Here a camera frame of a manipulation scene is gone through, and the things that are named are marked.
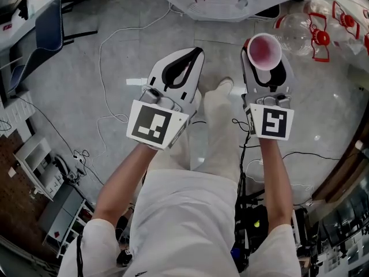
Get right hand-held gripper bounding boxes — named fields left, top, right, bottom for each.
left=240, top=39, right=295, bottom=141

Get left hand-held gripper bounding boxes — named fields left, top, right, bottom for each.
left=126, top=47, right=206, bottom=152

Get pink cup white rim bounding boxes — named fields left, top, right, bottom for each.
left=247, top=32, right=283, bottom=70

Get white water dispenser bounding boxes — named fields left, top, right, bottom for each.
left=138, top=0, right=308, bottom=22

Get person's right forearm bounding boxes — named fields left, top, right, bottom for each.
left=258, top=137, right=293, bottom=233

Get person's left forearm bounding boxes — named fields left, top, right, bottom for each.
left=92, top=141, right=158, bottom=227

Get person's right white shoe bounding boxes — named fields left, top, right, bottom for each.
left=217, top=77, right=235, bottom=91

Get white bin black inside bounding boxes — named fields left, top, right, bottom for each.
left=249, top=3, right=281, bottom=21

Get person's white trousers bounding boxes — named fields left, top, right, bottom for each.
left=149, top=82, right=242, bottom=181

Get dark blue chair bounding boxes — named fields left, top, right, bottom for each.
left=7, top=0, right=99, bottom=93

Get black round floor device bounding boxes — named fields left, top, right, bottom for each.
left=54, top=156, right=70, bottom=178

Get person's white shirt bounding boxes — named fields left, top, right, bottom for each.
left=59, top=169, right=302, bottom=277

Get black equipment box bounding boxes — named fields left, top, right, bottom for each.
left=235, top=203, right=270, bottom=271

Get white perforated panel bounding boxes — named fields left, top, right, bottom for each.
left=0, top=92, right=37, bottom=132

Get white shelf unit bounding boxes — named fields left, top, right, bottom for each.
left=14, top=138, right=63, bottom=201

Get white curved desk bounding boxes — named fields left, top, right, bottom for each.
left=0, top=0, right=58, bottom=54

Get long white cable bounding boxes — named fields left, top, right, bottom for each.
left=96, top=3, right=174, bottom=167

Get thin black cable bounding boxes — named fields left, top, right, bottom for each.
left=282, top=151, right=341, bottom=161

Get brown wooden door frame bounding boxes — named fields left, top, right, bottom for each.
left=312, top=119, right=369, bottom=201

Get long black floor cable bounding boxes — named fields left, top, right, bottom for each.
left=14, top=95, right=104, bottom=184

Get grey cabinet on white frame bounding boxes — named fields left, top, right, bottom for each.
left=37, top=180, right=96, bottom=259

